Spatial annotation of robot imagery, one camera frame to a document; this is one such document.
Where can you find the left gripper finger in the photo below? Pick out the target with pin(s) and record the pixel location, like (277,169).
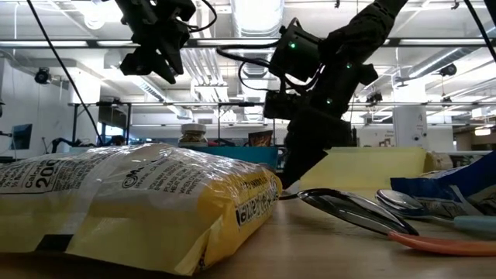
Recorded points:
(149,62)
(176,46)

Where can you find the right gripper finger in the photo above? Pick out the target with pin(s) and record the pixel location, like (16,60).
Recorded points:
(292,166)
(312,157)

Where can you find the teal plastic bin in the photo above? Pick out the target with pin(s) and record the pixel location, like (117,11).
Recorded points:
(240,155)

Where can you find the yellow plastic bin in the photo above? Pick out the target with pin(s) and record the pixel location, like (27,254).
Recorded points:
(368,166)

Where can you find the white-lid spice jar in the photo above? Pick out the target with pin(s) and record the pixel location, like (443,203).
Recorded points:
(193,135)

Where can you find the blue yellow ramen packet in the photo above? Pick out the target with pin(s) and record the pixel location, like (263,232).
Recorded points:
(465,182)

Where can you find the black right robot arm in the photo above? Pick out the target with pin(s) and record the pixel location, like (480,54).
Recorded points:
(364,27)

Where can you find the background black robot arm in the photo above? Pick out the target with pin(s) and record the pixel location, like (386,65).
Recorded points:
(62,142)

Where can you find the dark orange snack packet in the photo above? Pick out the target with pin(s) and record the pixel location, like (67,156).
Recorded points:
(260,138)

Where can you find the black metal spoon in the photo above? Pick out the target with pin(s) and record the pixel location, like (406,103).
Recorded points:
(348,209)

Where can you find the white pillar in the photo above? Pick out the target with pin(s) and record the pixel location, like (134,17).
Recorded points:
(408,128)

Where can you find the person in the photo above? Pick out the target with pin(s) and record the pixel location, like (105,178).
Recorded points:
(117,140)

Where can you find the blue screen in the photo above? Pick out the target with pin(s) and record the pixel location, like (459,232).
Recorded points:
(22,136)

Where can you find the yellow ramen noodle packet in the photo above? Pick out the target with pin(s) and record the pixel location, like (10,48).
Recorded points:
(135,209)

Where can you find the background black frame rig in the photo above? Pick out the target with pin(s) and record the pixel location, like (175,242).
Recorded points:
(248,104)

